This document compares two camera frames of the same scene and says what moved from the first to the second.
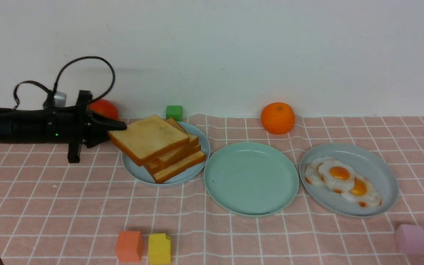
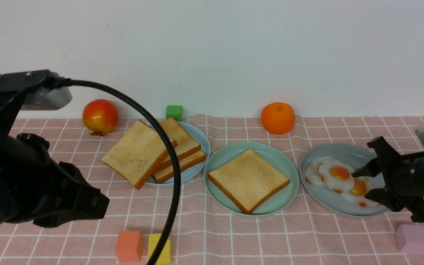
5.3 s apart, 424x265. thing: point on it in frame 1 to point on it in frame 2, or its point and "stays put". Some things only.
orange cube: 129,246 stays put
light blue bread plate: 140,174 stays put
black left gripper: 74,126 to 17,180
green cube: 175,112 stays put
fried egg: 338,176 stays put
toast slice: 193,141 to 135,156
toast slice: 147,139 to 247,179
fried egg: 312,175 stays put
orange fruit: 278,118 stays put
